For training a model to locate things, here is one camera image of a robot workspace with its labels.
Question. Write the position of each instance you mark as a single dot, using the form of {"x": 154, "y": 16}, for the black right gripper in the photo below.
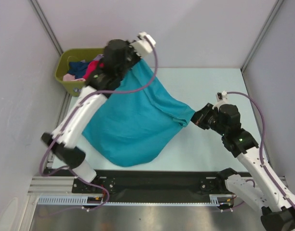
{"x": 199, "y": 117}

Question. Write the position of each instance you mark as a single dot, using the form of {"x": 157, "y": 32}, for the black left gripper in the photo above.
{"x": 136, "y": 56}

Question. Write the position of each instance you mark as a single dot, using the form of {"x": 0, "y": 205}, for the teal t shirt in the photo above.
{"x": 133, "y": 128}

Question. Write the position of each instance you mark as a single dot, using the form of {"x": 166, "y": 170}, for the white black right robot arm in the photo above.
{"x": 271, "y": 199}

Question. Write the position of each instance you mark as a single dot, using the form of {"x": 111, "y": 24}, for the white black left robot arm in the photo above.
{"x": 118, "y": 57}

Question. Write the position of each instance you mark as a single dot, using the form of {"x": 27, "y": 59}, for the lavender t shirt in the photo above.
{"x": 98, "y": 57}

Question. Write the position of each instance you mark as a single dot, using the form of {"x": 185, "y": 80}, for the magenta t shirt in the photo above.
{"x": 94, "y": 69}

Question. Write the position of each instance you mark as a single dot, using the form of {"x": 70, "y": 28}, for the navy blue t shirt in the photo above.
{"x": 77, "y": 69}

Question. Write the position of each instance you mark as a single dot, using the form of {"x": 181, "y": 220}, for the olive green plastic tub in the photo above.
{"x": 74, "y": 55}

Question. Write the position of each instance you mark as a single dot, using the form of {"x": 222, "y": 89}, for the light pink t shirt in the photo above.
{"x": 69, "y": 77}

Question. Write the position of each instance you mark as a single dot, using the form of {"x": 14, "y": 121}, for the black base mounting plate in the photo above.
{"x": 161, "y": 187}

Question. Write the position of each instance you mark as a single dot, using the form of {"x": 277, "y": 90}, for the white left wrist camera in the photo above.
{"x": 144, "y": 45}

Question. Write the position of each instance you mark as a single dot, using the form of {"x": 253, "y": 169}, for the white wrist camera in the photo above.
{"x": 144, "y": 45}
{"x": 222, "y": 96}

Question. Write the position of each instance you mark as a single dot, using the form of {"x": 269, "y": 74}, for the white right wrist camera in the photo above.
{"x": 222, "y": 96}

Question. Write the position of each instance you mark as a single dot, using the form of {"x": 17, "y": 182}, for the aluminium frame rail front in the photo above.
{"x": 51, "y": 186}

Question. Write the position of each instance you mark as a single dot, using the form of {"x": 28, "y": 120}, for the light blue slotted cable duct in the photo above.
{"x": 70, "y": 200}

